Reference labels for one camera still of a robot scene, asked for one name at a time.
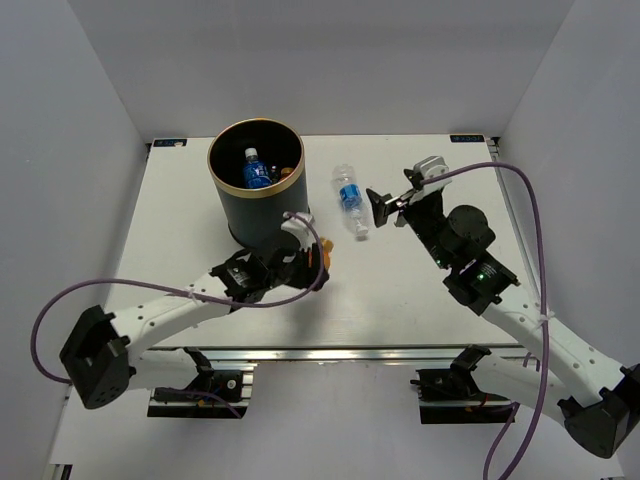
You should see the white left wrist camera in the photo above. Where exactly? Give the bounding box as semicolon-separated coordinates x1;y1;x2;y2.
280;212;315;250

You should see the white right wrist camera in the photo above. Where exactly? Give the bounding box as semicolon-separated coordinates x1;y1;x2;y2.
413;156;449;181

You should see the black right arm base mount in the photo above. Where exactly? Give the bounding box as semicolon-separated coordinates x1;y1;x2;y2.
410;345;514;425

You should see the crushed bottle light blue label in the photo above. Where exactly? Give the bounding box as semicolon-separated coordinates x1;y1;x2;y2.
332;164;369;241

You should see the orange juice bottle with label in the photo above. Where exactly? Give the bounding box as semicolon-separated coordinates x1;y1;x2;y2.
320;237;334;270

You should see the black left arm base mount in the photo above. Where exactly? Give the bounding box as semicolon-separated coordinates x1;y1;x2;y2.
147;348;253;419

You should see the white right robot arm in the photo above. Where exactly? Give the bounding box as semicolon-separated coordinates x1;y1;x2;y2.
367;190;639;459

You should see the clear bottle dark blue label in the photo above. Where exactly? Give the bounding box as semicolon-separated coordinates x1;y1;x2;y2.
243;148;272;190

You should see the dark cylindrical bin gold rim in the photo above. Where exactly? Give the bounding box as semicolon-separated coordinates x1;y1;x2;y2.
207;118;309;247

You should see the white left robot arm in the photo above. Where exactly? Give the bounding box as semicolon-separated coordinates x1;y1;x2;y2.
60;211;329;409

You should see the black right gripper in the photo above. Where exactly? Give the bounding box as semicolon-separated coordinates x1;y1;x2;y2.
365;188;452;270

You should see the aluminium table edge rail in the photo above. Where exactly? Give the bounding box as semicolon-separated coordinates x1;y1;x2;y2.
494;167;540;301

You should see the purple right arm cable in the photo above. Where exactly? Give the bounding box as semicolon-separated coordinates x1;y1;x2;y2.
419;162;551;480

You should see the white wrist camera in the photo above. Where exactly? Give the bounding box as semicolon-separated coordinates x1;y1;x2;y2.
413;156;449;181
280;212;315;250

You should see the blue sticker corner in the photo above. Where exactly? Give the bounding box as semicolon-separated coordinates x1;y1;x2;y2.
152;138;187;148
449;134;485;143

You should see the blue sticker left corner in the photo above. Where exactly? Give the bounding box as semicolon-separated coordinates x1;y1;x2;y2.
152;138;187;148

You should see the blue sticker right corner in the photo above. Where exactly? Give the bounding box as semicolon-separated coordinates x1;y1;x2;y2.
449;134;485;143

